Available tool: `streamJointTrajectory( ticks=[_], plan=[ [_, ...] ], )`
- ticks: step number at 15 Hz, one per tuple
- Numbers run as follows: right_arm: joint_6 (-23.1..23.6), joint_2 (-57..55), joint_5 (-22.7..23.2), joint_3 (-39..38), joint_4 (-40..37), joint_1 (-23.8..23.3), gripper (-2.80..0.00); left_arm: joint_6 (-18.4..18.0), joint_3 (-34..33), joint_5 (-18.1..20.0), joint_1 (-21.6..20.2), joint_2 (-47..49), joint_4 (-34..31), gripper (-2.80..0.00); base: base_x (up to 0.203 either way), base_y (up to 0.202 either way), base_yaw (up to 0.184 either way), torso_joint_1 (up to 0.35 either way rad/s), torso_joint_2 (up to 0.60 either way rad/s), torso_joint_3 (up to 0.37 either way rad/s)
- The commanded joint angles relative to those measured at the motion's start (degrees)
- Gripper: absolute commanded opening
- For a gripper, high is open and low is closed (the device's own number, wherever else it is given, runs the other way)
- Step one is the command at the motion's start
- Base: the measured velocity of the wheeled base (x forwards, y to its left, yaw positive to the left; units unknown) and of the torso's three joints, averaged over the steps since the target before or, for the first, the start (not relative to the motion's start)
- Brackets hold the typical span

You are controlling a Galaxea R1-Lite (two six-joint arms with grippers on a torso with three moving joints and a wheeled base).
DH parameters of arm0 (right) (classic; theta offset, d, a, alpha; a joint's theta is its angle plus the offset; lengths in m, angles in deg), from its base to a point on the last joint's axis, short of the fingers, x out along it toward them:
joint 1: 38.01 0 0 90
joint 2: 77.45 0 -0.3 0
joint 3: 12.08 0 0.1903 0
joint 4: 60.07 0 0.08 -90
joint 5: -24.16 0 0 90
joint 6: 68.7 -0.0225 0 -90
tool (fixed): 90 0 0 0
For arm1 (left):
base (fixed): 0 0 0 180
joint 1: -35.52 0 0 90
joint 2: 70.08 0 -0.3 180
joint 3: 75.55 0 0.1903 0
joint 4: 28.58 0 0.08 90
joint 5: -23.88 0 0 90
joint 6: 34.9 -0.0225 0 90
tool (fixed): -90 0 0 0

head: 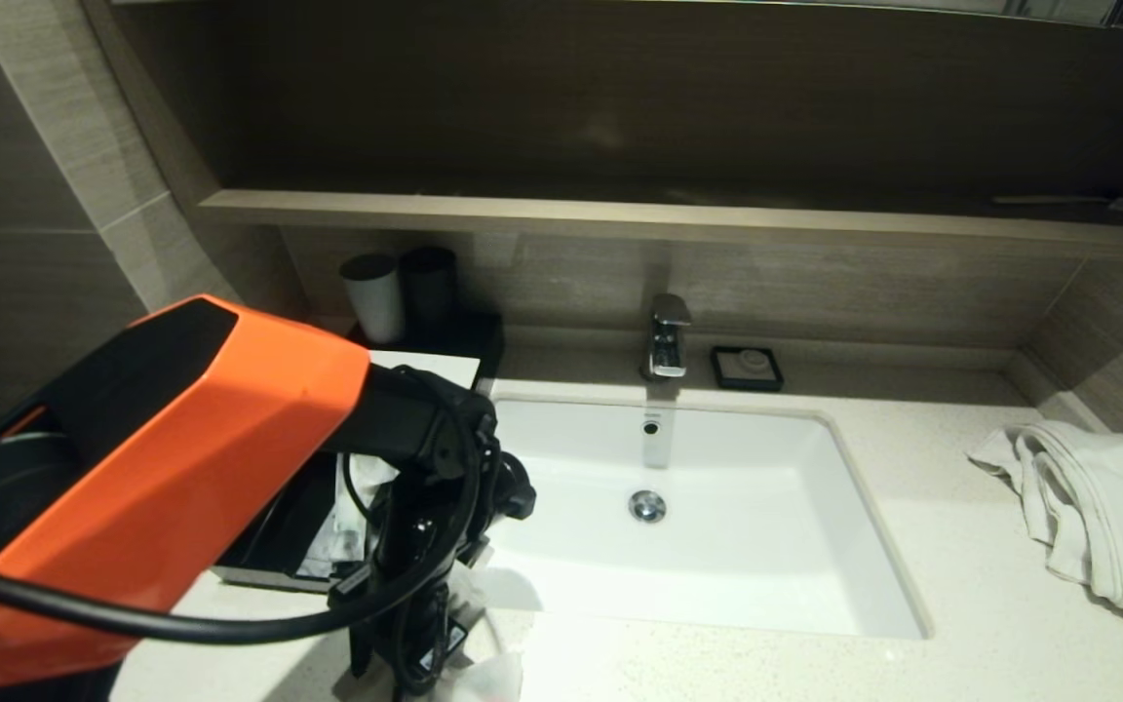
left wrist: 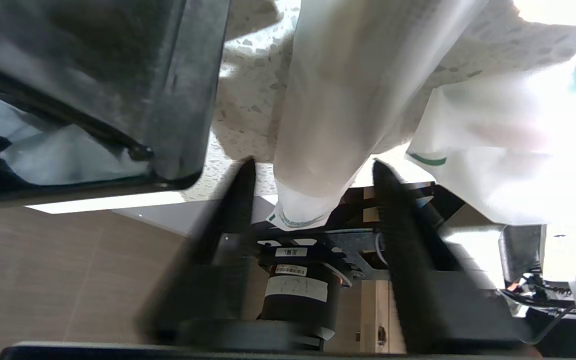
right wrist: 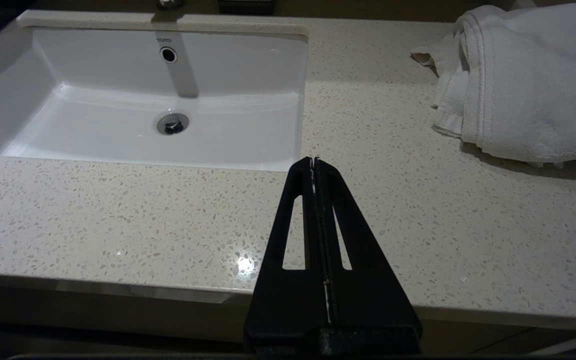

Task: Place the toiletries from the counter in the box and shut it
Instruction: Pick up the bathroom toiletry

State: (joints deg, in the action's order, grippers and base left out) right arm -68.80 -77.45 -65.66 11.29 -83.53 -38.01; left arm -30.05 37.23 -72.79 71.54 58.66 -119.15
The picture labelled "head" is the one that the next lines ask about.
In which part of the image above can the clear plastic tube package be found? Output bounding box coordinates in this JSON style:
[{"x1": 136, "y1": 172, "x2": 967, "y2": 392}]
[{"x1": 449, "y1": 544, "x2": 499, "y2": 635}]

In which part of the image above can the white sachet with red print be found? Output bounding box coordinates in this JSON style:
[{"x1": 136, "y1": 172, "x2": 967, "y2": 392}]
[{"x1": 440, "y1": 648, "x2": 525, "y2": 702}]

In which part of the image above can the black cup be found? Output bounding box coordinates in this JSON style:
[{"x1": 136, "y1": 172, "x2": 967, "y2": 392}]
[{"x1": 399, "y1": 245, "x2": 460, "y2": 334}]

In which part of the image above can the white packet with green label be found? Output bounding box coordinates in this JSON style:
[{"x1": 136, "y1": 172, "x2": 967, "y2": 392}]
[{"x1": 296, "y1": 487, "x2": 372, "y2": 581}]

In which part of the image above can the grey cup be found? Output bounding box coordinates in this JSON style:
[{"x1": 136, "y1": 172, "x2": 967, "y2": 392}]
[{"x1": 339, "y1": 253, "x2": 407, "y2": 345}]

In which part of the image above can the white rectangular sink basin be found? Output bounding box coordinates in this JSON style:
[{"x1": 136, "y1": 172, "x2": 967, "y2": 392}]
[{"x1": 469, "y1": 394, "x2": 934, "y2": 643}]

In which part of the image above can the chrome faucet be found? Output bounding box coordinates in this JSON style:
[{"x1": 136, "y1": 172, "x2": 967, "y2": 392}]
[{"x1": 640, "y1": 292, "x2": 693, "y2": 382}]

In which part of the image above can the black square soap dish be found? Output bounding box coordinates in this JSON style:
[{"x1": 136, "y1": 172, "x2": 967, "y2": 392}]
[{"x1": 710, "y1": 345, "x2": 786, "y2": 394}]

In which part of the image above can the white crumpled towel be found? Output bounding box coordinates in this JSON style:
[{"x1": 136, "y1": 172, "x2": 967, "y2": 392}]
[{"x1": 965, "y1": 419, "x2": 1123, "y2": 624}]

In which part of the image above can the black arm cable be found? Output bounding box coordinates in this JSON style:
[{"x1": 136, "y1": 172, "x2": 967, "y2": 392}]
[{"x1": 0, "y1": 366, "x2": 484, "y2": 646}]

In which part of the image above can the wooden wall shelf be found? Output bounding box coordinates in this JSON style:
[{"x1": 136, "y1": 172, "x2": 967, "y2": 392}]
[{"x1": 196, "y1": 188, "x2": 1123, "y2": 257}]

